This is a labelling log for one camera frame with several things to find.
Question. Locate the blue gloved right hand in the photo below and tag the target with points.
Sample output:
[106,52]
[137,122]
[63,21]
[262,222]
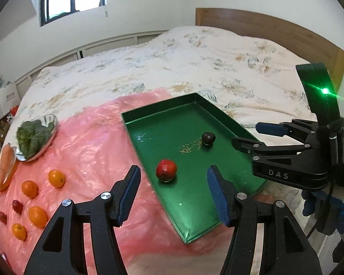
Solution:
[327,208]

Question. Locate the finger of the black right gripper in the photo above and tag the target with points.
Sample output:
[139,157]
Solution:
[260,151]
[297,129]

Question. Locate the wooden headboard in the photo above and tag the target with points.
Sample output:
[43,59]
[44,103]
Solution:
[303,42]

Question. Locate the orange tangerine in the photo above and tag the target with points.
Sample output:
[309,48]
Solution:
[19,231]
[30,189]
[38,216]
[56,178]

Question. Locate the pink plastic sheet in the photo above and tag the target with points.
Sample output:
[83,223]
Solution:
[93,151]

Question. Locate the small red plum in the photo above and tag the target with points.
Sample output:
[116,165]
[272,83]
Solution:
[17,206]
[3,218]

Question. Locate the floral bed duvet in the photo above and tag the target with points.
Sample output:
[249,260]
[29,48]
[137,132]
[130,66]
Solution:
[251,79]

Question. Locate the green leafy vegetable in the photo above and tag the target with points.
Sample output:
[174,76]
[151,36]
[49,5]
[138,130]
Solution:
[32,136]

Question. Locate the silver plate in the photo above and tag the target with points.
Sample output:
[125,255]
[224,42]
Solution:
[45,118]

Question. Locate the red apple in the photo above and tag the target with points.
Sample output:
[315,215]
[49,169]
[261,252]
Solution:
[166,170]

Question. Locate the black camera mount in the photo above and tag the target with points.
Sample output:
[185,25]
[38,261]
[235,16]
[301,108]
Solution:
[320,93]

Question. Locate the orange oval plate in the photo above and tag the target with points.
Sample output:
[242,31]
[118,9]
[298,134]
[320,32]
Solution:
[15,166]

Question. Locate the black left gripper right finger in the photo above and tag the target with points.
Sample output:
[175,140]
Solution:
[227,200]

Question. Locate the green rectangular tray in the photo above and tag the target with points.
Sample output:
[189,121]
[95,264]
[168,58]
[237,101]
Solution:
[172,130]

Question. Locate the dark purple plum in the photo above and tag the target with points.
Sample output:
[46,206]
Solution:
[208,138]

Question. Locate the orange carrot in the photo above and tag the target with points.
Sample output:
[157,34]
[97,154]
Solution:
[7,162]

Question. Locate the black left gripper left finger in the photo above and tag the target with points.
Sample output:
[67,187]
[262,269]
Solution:
[119,200]

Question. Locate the white cardboard box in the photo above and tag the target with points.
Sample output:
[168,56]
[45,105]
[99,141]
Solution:
[9,98]

